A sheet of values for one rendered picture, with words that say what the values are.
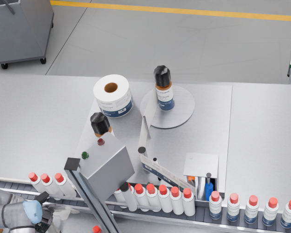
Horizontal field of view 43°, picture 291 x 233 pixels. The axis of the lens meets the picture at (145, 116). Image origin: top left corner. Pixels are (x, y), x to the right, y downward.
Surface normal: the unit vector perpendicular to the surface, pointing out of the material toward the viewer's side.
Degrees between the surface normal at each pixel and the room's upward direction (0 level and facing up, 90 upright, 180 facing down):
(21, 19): 94
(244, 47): 0
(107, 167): 90
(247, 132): 0
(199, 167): 0
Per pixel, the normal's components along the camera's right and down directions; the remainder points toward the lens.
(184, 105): -0.15, -0.61
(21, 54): 0.04, 0.82
